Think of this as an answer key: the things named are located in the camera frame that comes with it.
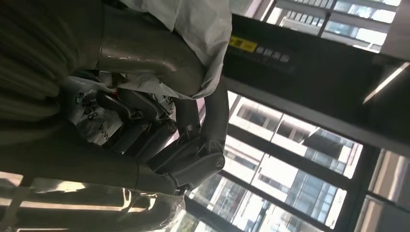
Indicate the glass window dark frame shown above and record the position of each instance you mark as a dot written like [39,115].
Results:
[278,176]

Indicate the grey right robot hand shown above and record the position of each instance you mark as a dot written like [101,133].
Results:
[80,179]

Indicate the black inbound scanner machine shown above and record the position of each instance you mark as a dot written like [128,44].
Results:
[320,80]

